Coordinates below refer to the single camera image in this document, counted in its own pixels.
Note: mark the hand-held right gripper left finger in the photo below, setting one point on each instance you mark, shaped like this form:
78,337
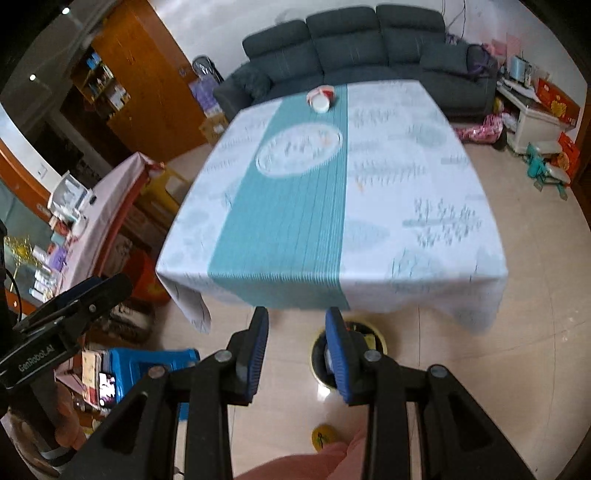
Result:
256,355

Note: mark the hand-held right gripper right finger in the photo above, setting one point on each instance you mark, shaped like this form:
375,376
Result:
339,360

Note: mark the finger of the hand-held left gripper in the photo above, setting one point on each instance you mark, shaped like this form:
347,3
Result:
101,297
69,294

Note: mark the black bin with cream rim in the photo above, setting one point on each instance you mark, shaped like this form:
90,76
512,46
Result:
317,355

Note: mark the person's left hand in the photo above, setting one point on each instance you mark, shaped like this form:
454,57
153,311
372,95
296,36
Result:
71,427

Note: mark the red bucket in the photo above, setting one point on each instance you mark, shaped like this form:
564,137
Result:
147,277

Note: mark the white and pink box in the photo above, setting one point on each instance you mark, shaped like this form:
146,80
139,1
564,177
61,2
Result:
91,369

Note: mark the blue plastic crate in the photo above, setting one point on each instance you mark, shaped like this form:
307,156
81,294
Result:
138,364

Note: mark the yellow right slipper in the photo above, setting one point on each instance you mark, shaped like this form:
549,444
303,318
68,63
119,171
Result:
323,436

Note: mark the side table with pink cloth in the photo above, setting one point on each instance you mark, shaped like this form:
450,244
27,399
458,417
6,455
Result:
111,207

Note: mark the white appliance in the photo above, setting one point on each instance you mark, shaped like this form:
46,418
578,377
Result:
69,194

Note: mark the person's right leg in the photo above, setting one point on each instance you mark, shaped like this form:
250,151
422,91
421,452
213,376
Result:
300,464

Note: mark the wooden glass door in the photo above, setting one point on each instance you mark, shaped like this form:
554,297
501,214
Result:
21,173

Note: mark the yellow plastic stool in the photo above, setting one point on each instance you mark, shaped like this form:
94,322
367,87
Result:
168,184

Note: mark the tree print tablecloth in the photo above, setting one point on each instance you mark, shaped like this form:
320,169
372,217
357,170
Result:
286,207

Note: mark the cardboard box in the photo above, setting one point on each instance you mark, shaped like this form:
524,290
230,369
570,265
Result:
213,129

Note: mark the wooden cabinet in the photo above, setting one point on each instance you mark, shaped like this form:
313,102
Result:
147,92

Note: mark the purple shopping bag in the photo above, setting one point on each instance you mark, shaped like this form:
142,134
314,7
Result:
205,94

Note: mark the standing fan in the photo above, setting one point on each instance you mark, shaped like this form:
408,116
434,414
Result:
203,67

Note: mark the red and white paper cup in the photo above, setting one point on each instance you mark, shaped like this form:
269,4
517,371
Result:
321,99

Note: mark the pink floral cloth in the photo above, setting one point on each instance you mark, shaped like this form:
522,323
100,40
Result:
482,131

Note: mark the teal toy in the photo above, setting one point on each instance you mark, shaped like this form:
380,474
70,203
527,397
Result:
542,166

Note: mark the white low cabinet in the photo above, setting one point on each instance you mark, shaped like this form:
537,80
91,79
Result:
531,122

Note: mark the dark blue sofa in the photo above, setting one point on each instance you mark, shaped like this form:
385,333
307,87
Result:
360,55

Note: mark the small red gift box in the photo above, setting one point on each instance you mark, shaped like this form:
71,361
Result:
570,154

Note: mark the purple bag on sofa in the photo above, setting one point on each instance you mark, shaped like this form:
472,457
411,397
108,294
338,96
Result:
478,60

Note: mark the large red gift box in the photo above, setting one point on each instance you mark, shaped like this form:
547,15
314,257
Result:
558,102

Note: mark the blue roll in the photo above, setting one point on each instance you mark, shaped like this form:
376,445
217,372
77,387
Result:
519,70

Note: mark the pink paper bag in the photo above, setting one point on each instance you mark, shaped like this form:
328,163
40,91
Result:
508,44

